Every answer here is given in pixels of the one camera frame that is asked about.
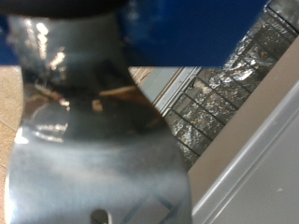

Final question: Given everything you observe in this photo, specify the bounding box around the black spatula with blue block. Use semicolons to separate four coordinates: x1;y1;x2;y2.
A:
0;0;269;224

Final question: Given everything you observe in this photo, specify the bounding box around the silver toaster oven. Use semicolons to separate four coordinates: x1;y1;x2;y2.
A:
136;0;299;224

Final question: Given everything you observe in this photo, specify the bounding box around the wire oven rack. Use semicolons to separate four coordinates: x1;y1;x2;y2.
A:
164;7;299;171

